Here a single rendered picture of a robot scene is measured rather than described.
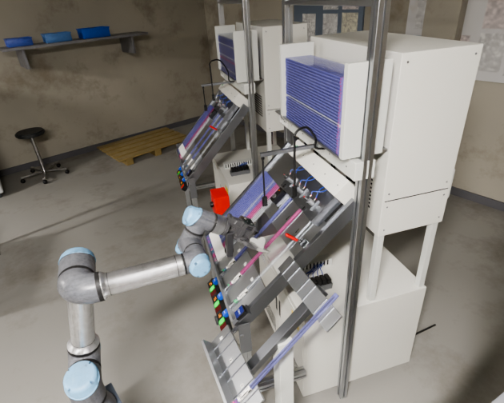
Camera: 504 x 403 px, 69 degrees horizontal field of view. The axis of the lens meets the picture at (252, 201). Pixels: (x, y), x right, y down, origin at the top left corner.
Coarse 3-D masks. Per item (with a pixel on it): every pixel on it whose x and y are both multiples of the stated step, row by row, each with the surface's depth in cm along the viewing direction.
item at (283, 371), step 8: (280, 344) 132; (288, 352) 135; (280, 360) 135; (288, 360) 137; (280, 368) 137; (288, 368) 139; (280, 376) 140; (288, 376) 142; (280, 384) 142; (288, 384) 144; (280, 392) 145; (288, 392) 147; (280, 400) 148; (288, 400) 149
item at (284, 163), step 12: (288, 156) 192; (276, 168) 194; (288, 168) 186; (276, 180) 188; (288, 204) 170; (288, 216) 165; (300, 216) 159; (276, 228) 167; (288, 228) 161; (300, 228) 155; (312, 228) 150; (288, 240) 157
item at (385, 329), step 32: (288, 256) 205; (384, 256) 200; (288, 288) 183; (384, 288) 179; (416, 288) 178; (384, 320) 181; (416, 320) 189; (320, 352) 178; (352, 352) 186; (384, 352) 194; (320, 384) 191
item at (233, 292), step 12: (240, 264) 173; (252, 264) 166; (228, 276) 175; (252, 276) 162; (228, 288) 170; (240, 288) 163; (252, 288) 157; (264, 288) 152; (240, 300) 158; (252, 300) 153
